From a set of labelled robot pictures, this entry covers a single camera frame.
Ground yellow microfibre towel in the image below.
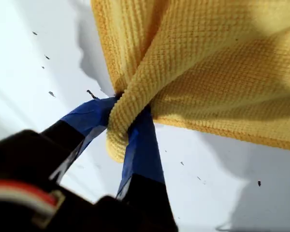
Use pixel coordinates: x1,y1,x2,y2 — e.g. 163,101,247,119
89,0,290,163

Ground red white servo wire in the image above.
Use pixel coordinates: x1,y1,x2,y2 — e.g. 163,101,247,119
0,178,66,229

